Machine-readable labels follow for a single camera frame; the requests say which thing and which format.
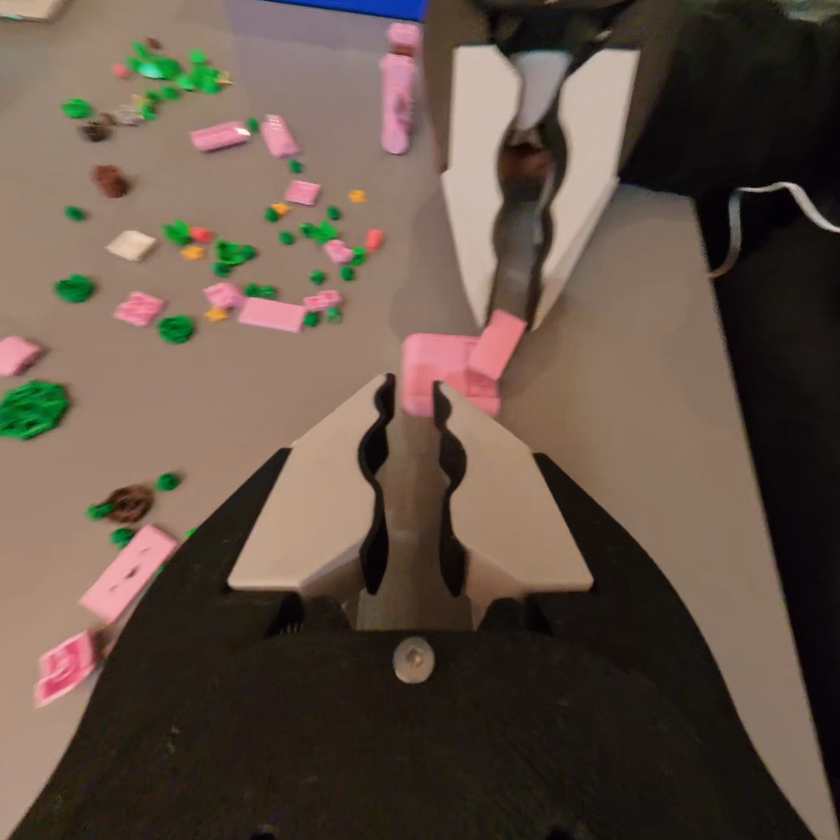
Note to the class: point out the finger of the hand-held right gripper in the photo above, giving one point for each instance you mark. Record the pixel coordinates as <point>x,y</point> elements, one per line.
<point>590,164</point>
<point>476,164</point>

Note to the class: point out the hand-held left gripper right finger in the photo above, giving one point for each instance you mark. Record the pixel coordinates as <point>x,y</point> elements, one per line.
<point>518,525</point>

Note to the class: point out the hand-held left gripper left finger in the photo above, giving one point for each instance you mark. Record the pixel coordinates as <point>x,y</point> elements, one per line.
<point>308,525</point>

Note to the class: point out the pink plate with holes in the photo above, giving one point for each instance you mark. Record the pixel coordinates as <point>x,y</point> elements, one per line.
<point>499,344</point>

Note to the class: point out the pink square brick base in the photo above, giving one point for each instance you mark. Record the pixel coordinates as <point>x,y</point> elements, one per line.
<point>426,367</point>

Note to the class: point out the person's right forearm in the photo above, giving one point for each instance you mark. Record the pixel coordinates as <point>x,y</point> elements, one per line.
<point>754,85</point>

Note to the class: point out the person's right hand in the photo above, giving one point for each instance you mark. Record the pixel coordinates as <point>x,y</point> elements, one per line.
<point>525,161</point>

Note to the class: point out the pink and brown brick figure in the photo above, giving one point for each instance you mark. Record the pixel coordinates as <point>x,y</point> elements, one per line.
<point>400,92</point>

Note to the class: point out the coral cone piece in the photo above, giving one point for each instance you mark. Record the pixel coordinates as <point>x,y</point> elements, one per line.
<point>374,240</point>
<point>201,235</point>

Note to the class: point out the pink square jumper plate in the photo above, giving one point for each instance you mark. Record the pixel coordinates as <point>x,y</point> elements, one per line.
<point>302,193</point>

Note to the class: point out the dark brown round plate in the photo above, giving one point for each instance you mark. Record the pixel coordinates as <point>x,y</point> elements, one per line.
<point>130,504</point>

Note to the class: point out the pink face tile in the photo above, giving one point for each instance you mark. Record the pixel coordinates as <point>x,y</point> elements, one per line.
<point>128,574</point>

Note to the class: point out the pink half cylinder brick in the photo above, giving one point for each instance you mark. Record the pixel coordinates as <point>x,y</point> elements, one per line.
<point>281,136</point>

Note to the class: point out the blue plastic bin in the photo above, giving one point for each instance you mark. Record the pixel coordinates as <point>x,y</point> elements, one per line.
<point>341,8</point>

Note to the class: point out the pink flat rectangular tile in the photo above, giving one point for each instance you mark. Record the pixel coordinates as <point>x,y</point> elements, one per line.
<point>272,315</point>

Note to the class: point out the pink curved brick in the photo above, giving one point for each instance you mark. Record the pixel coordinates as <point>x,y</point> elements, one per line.
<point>224,296</point>

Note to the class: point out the pink stepped studded plate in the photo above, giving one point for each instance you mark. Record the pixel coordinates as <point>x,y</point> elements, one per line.
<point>139,309</point>

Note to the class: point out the person's black clothing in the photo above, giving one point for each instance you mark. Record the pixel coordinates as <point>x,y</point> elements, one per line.
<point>787,459</point>

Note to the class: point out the pink corner panel brick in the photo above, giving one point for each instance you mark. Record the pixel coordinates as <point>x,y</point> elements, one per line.
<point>65,669</point>

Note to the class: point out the green octagonal web piece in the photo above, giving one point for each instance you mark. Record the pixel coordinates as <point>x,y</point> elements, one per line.
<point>33,410</point>

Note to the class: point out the green spiky leaf element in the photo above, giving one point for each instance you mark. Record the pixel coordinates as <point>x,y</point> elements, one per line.
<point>176,233</point>

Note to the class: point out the white square plate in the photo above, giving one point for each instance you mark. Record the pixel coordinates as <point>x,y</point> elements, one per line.
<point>131,245</point>

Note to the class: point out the pink curved slope tile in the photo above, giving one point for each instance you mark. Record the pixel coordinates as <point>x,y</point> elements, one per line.
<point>18,356</point>

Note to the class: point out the small grey piece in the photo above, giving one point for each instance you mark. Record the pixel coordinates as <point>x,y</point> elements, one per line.
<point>129,115</point>

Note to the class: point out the brown round brick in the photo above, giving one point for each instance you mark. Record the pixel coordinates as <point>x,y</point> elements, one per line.
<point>110,182</point>

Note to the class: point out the small dark brown piece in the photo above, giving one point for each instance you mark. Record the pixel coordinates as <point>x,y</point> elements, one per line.
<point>95,131</point>

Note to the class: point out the printed paper sheet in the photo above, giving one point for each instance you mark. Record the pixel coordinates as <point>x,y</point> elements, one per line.
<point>29,8</point>

